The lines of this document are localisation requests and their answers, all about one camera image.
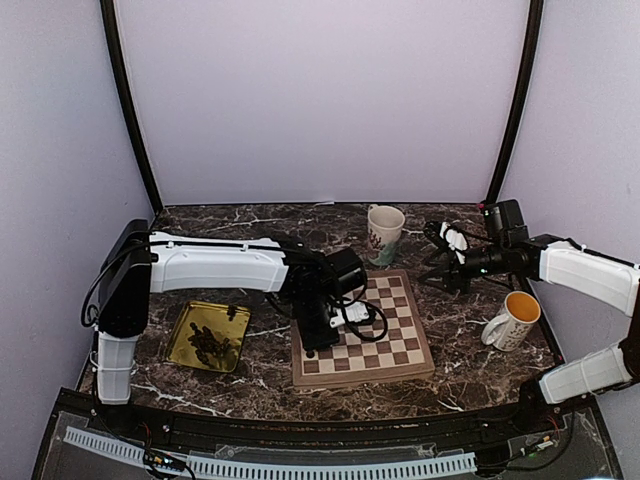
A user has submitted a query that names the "black frame post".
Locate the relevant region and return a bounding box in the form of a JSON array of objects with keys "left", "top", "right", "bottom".
[
  {"left": 99, "top": 0, "right": 164, "bottom": 214},
  {"left": 484, "top": 0, "right": 544, "bottom": 203}
]

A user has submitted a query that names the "right black frame post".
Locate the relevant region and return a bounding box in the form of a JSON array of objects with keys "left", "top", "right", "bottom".
[{"left": 484, "top": 0, "right": 544, "bottom": 203}]

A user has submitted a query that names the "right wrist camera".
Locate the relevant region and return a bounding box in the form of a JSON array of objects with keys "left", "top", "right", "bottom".
[{"left": 423, "top": 221, "right": 469, "bottom": 264}]

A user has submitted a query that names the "black front rail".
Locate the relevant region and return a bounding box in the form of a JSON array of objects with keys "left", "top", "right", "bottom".
[{"left": 148, "top": 414, "right": 491, "bottom": 449}]

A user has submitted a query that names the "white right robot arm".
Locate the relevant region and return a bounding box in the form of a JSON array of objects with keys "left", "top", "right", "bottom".
[{"left": 419, "top": 199, "right": 639, "bottom": 434}]

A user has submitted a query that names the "wooden chess board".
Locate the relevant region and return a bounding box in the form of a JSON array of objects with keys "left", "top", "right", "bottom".
[{"left": 291, "top": 269, "right": 435, "bottom": 390}]

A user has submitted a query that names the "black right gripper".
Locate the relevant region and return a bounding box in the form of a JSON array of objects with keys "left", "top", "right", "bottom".
[{"left": 419, "top": 241, "right": 509, "bottom": 295}]

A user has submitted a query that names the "cream floral mug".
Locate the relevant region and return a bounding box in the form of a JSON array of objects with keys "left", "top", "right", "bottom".
[{"left": 367, "top": 204, "right": 405, "bottom": 267}]

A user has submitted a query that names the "left black frame post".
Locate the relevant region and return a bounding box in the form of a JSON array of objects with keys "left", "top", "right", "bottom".
[{"left": 99, "top": 0, "right": 164, "bottom": 214}]

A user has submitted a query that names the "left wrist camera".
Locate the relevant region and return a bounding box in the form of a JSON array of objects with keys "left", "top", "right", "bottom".
[{"left": 329, "top": 302, "right": 371, "bottom": 328}]

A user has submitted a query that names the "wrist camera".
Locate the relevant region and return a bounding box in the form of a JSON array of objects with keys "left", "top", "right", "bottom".
[
  {"left": 423, "top": 221, "right": 469, "bottom": 264},
  {"left": 329, "top": 302, "right": 371, "bottom": 328}
]

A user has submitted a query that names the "white mug orange inside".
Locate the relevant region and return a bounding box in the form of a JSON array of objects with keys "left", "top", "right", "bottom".
[{"left": 481, "top": 291, "right": 541, "bottom": 352}]

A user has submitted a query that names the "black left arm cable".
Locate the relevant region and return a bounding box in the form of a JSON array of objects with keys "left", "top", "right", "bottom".
[{"left": 324, "top": 294, "right": 390, "bottom": 346}]

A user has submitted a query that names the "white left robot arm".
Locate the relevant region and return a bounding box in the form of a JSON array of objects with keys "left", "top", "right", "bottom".
[{"left": 81, "top": 219, "right": 372, "bottom": 436}]

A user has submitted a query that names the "white slotted cable duct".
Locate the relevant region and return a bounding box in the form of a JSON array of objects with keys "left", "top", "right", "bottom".
[{"left": 63, "top": 427, "right": 477, "bottom": 480}]

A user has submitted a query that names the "gold metal tray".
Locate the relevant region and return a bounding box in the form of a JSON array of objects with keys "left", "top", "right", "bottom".
[{"left": 164, "top": 301, "right": 251, "bottom": 373}]

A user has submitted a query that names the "pile of dark chess pieces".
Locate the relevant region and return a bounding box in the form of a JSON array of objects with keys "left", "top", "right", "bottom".
[{"left": 188, "top": 322, "right": 234, "bottom": 366}]

